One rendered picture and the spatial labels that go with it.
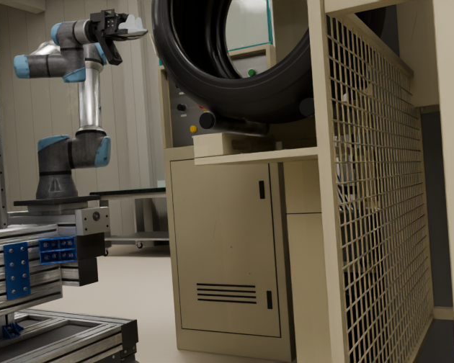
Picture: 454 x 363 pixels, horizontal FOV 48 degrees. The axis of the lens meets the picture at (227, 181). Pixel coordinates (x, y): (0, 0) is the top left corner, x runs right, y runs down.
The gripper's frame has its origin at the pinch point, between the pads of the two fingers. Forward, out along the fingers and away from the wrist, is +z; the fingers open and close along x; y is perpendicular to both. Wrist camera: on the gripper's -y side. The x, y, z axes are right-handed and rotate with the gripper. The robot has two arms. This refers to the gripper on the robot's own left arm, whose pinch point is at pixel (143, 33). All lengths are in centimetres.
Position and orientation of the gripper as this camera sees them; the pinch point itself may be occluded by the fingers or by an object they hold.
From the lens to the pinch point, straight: 161.7
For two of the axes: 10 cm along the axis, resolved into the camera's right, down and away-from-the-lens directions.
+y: 0.3, -10.0, -0.7
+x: 4.7, -0.4, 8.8
